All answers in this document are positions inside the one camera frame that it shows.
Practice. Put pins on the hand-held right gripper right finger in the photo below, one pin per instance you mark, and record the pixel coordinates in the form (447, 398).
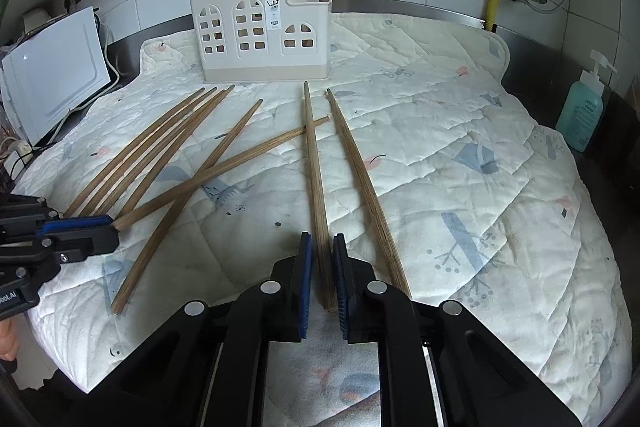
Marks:
(342, 292)

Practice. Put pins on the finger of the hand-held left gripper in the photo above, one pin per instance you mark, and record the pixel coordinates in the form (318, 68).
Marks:
(90, 244)
(80, 222)

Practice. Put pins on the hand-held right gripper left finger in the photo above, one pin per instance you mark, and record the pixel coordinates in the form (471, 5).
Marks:
(306, 292)

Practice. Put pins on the white plastic chopstick holder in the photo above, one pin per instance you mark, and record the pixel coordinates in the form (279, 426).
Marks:
(225, 67)

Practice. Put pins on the person's left hand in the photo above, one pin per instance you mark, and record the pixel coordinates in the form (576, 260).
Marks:
(7, 342)

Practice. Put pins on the white power strip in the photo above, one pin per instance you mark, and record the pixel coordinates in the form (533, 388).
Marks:
(12, 157)

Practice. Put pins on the white kitchen appliance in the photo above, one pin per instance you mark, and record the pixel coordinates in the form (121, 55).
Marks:
(55, 72)

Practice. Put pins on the white quilted printed mat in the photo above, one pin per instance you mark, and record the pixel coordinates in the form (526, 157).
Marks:
(450, 157)

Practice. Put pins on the teal pump soap bottle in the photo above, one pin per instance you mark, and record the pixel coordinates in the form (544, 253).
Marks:
(580, 117)

